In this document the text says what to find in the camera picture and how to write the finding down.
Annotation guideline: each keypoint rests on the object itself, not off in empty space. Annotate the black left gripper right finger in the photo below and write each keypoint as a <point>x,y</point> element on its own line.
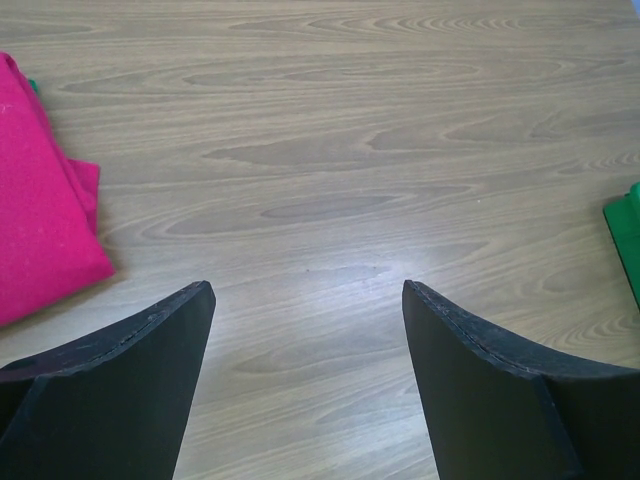
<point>500,406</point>

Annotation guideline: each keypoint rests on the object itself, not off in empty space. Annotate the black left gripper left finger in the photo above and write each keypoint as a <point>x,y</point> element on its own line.
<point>113,404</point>

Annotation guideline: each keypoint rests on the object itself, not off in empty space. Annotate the folded pink t-shirt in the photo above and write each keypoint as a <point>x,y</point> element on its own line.
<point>49,201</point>

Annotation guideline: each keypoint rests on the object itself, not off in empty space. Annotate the green plastic bin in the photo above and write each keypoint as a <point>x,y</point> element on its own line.
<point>622,218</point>

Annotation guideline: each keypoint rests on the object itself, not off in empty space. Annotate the folded green t-shirt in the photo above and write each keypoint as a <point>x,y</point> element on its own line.
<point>34,85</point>

